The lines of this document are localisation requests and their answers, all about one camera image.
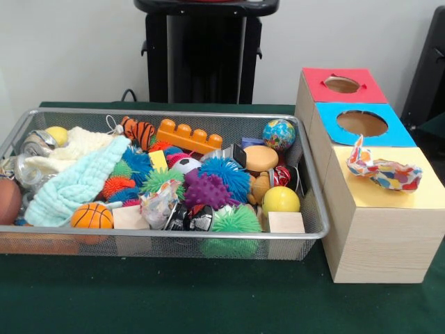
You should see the brown toy football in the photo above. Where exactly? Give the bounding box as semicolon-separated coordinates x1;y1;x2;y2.
0;178;24;226

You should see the blue stringy ball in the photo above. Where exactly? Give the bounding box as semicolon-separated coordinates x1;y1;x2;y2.
198;156;253;205

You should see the light blue cloth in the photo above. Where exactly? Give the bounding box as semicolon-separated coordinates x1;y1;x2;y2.
23;134;131;228

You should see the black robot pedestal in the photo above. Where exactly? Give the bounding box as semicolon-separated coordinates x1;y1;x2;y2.
133;0;281;104

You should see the black upright bar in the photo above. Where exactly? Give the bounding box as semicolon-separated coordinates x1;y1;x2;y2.
401;5;445;128

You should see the shallow mesh toy bin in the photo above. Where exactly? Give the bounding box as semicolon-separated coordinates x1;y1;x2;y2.
0;107;330;261

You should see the cream knitted cloth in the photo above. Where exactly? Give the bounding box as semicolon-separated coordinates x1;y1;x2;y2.
24;125;115;175

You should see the orange toy basketball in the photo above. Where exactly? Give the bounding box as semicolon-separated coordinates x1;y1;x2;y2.
70;202;115;230

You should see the green stringy ball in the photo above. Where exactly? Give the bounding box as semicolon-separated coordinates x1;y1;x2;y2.
140;168;186;196
210;204;263;233

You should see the polka dot cloth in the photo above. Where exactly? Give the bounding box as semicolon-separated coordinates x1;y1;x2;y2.
346;134;424;192

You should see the purple spiky ball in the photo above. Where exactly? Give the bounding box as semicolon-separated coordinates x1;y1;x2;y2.
183;169;233;211

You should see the wooden box with three holes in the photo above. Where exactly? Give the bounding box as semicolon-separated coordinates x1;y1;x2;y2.
294;67;445;285

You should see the dark green tablecloth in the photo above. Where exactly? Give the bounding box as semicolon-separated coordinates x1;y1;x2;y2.
0;100;445;334

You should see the globe print ball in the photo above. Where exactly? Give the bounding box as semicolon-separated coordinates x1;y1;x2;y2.
262;118;296;151

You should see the smooth yellow ball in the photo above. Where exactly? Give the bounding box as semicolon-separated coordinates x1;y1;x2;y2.
262;186;301;216

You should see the green cloth side table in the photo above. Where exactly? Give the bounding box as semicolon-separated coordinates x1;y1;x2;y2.
413;113;445;154

